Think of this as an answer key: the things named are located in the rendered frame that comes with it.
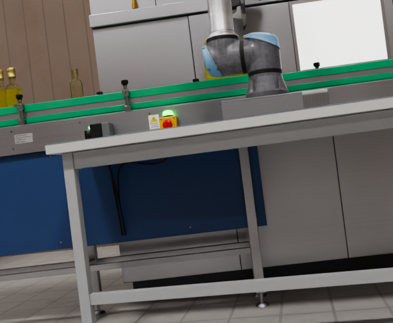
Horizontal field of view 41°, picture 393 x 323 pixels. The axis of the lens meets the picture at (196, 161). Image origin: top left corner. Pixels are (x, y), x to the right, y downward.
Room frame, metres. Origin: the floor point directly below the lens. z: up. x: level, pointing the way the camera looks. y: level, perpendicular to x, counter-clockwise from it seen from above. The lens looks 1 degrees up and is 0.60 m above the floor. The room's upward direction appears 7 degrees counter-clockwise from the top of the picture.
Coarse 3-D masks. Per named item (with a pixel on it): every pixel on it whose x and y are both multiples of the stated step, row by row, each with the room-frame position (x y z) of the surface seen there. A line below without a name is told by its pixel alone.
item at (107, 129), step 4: (92, 124) 2.15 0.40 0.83; (96, 124) 2.15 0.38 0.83; (100, 124) 2.15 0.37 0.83; (104, 124) 2.15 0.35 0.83; (108, 124) 2.15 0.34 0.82; (112, 124) 2.22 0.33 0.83; (92, 128) 2.15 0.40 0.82; (96, 128) 2.15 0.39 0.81; (100, 128) 2.15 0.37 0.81; (104, 128) 2.15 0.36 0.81; (108, 128) 2.15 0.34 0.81; (112, 128) 2.21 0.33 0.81; (92, 132) 2.15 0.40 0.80; (96, 132) 2.15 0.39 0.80; (100, 132) 2.15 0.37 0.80; (104, 132) 2.15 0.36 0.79; (108, 132) 2.15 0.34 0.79; (112, 132) 2.20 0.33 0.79; (92, 136) 2.15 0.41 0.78; (96, 136) 2.15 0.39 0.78; (100, 136) 2.15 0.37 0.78; (104, 136) 2.15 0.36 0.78
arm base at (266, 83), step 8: (256, 72) 1.78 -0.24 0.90; (264, 72) 1.77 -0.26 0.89; (272, 72) 1.77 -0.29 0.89; (280, 72) 1.80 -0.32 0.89; (256, 80) 1.78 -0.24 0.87; (264, 80) 1.77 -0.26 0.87; (272, 80) 1.77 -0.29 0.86; (280, 80) 1.78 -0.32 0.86; (248, 88) 1.81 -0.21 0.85; (256, 88) 1.77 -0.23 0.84; (264, 88) 1.76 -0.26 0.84; (272, 88) 1.75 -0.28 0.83; (280, 88) 1.76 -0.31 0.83; (248, 96) 1.79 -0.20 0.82; (256, 96) 1.76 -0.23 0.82
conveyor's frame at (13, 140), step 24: (240, 96) 2.19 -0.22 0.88; (336, 96) 2.26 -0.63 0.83; (360, 96) 2.25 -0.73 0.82; (384, 96) 2.24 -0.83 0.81; (72, 120) 2.24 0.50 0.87; (96, 120) 2.23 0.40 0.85; (120, 120) 2.22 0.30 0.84; (144, 120) 2.22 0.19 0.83; (192, 120) 2.20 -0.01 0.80; (216, 120) 2.20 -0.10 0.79; (0, 144) 2.26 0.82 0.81; (24, 144) 2.25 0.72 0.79; (48, 144) 2.24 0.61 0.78
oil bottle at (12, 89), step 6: (12, 72) 2.40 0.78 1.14; (12, 78) 2.40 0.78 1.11; (12, 84) 2.39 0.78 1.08; (18, 84) 2.42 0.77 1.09; (6, 90) 2.38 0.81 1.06; (12, 90) 2.38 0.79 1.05; (18, 90) 2.39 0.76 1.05; (6, 96) 2.39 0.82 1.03; (12, 96) 2.38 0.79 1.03; (12, 102) 2.38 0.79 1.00
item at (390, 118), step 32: (256, 128) 1.78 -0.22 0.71; (288, 128) 1.76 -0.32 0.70; (320, 128) 1.74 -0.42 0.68; (352, 128) 1.72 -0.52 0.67; (384, 128) 1.71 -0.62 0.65; (64, 160) 1.90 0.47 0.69; (96, 160) 1.89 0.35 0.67; (128, 160) 1.86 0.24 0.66; (160, 288) 1.85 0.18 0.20; (192, 288) 1.83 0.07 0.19; (224, 288) 1.81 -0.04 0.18; (256, 288) 1.79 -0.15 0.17; (288, 288) 1.77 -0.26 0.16
